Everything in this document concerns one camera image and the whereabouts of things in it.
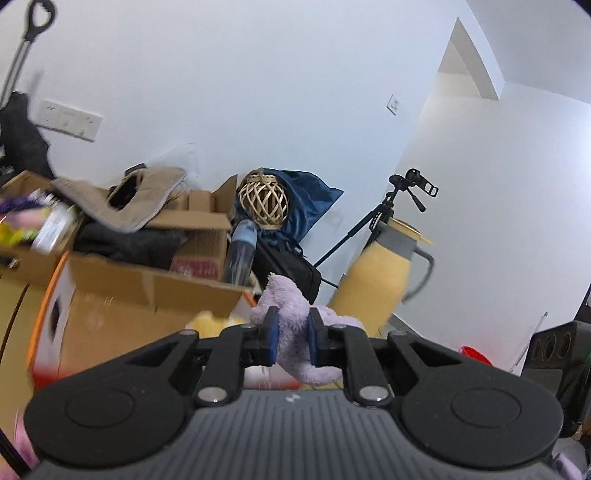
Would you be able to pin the yellow packet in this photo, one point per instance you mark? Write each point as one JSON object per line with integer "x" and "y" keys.
{"x": 11, "y": 233}

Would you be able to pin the black carry bag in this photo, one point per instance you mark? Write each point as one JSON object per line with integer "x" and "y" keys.
{"x": 286, "y": 263}

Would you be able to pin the purple plush toy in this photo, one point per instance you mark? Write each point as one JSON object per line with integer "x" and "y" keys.
{"x": 291, "y": 295}

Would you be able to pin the blue fabric bag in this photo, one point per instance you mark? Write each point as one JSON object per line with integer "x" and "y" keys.
{"x": 309, "y": 203}

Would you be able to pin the white light switch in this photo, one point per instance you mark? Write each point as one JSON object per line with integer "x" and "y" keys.
{"x": 394, "y": 105}

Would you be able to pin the wicker ball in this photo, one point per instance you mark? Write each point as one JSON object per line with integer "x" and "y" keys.
{"x": 261, "y": 201}

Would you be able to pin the black cloth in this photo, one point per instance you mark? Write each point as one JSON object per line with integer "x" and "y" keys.
{"x": 129, "y": 244}

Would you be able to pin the red plastic basin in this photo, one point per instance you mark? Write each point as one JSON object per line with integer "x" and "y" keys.
{"x": 475, "y": 354}

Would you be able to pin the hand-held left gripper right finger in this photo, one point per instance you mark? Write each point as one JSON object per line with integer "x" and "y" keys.
{"x": 315, "y": 338}

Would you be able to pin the black box with round holes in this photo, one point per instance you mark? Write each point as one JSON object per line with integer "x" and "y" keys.
{"x": 554, "y": 350}

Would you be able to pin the yellow plush toy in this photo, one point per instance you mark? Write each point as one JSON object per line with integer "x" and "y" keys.
{"x": 207, "y": 323}

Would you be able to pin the open brown cardboard box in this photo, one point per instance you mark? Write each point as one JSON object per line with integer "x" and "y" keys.
{"x": 203, "y": 230}

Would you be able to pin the white wall socket strip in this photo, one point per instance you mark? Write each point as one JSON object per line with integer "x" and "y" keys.
{"x": 69, "y": 121}

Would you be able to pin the red cardboard box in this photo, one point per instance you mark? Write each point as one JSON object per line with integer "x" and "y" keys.
{"x": 138, "y": 295}

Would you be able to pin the clear water bottle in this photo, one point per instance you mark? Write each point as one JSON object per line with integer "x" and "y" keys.
{"x": 240, "y": 254}

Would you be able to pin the black trolley bag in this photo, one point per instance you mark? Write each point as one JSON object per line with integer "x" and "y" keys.
{"x": 21, "y": 138}

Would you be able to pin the yellow thermos jug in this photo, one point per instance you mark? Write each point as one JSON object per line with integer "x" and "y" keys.
{"x": 374, "y": 277}

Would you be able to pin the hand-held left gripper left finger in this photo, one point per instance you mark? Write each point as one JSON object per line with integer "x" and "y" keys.
{"x": 272, "y": 336}

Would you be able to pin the black tripod with camera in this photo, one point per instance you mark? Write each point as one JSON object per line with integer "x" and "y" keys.
{"x": 411, "y": 177}

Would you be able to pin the white packet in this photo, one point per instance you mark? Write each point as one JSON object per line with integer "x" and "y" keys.
{"x": 53, "y": 228}

